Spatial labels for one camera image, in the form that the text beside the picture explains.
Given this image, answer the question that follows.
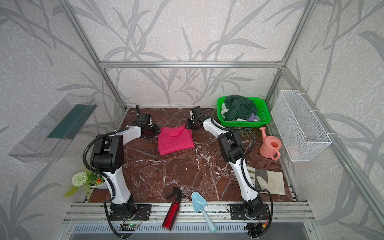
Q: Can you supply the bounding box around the magenta t-shirt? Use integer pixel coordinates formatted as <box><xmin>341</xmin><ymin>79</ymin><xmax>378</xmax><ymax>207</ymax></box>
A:
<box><xmin>158</xmin><ymin>126</ymin><xmax>195</xmax><ymax>156</ymax></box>

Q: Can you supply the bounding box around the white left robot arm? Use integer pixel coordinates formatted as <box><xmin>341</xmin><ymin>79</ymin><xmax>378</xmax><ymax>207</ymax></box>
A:
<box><xmin>90</xmin><ymin>114</ymin><xmax>161</xmax><ymax>217</ymax></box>

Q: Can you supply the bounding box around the white garment in basket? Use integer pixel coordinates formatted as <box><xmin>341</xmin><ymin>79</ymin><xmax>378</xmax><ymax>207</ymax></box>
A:
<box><xmin>221</xmin><ymin>103</ymin><xmax>229</xmax><ymax>120</ymax></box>

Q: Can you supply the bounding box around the dark green t-shirt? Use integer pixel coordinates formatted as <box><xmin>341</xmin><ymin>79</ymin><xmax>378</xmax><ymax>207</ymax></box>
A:
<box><xmin>225</xmin><ymin>95</ymin><xmax>258</xmax><ymax>121</ymax></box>

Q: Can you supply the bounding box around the lavender garment in basket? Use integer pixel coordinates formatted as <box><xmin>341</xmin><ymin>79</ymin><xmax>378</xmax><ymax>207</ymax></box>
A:
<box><xmin>247</xmin><ymin>113</ymin><xmax>261</xmax><ymax>122</ymax></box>

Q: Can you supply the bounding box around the green plastic laundry basket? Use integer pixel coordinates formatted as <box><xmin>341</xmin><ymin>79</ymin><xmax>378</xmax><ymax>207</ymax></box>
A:
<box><xmin>217</xmin><ymin>97</ymin><xmax>271</xmax><ymax>128</ymax></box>

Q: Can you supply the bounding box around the light blue garden trowel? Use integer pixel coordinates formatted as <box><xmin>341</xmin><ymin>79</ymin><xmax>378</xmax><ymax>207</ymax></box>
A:
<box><xmin>191</xmin><ymin>192</ymin><xmax>217</xmax><ymax>233</ymax></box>

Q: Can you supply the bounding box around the pink watering can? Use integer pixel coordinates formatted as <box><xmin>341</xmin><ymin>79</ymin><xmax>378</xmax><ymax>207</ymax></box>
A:
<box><xmin>260</xmin><ymin>127</ymin><xmax>282</xmax><ymax>161</ymax></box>

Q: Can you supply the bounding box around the artificial flower bouquet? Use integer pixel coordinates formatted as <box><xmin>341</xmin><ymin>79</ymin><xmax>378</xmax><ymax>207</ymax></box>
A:
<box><xmin>64</xmin><ymin>171</ymin><xmax>105</xmax><ymax>198</ymax></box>

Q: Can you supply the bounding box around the red spray bottle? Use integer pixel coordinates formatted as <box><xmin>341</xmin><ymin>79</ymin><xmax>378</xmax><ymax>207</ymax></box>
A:
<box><xmin>162</xmin><ymin>187</ymin><xmax>185</xmax><ymax>231</ymax></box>

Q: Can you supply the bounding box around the white green gardening glove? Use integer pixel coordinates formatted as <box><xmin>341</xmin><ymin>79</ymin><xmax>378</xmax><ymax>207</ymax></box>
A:
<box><xmin>247</xmin><ymin>167</ymin><xmax>286</xmax><ymax>196</ymax></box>

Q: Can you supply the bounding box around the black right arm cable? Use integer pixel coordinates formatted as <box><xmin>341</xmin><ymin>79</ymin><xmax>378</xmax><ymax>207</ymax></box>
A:
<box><xmin>203</xmin><ymin>107</ymin><xmax>274</xmax><ymax>235</ymax></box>

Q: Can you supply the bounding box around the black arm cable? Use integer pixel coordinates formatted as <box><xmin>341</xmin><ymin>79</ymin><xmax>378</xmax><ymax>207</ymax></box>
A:
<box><xmin>203</xmin><ymin>107</ymin><xmax>274</xmax><ymax>235</ymax></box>
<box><xmin>82</xmin><ymin>104</ymin><xmax>145</xmax><ymax>239</ymax></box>

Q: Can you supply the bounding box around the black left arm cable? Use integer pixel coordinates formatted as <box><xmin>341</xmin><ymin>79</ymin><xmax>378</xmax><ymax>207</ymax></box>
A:
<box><xmin>82</xmin><ymin>104</ymin><xmax>145</xmax><ymax>239</ymax></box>

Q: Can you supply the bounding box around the clear plastic wall shelf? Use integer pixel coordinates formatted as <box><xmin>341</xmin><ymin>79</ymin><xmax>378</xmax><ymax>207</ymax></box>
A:
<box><xmin>9</xmin><ymin>94</ymin><xmax>98</xmax><ymax>163</ymax></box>

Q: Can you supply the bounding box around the white wire mesh basket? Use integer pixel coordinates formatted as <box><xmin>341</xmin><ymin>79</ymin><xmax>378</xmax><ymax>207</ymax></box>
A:
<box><xmin>271</xmin><ymin>90</ymin><xmax>332</xmax><ymax>162</ymax></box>

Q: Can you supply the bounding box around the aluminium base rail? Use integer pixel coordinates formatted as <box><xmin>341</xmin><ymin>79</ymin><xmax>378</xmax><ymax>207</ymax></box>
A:
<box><xmin>63</xmin><ymin>202</ymin><xmax>315</xmax><ymax>235</ymax></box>

